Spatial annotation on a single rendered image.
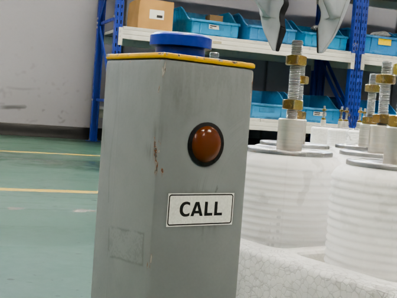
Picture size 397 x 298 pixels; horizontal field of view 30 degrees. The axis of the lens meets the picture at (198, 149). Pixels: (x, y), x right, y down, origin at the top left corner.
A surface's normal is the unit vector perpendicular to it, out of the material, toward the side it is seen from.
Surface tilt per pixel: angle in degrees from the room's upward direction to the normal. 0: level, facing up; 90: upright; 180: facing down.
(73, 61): 90
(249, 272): 90
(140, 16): 90
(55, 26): 90
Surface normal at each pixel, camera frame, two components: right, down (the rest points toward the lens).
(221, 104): 0.59, 0.09
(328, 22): -0.39, 0.02
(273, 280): -0.80, -0.03
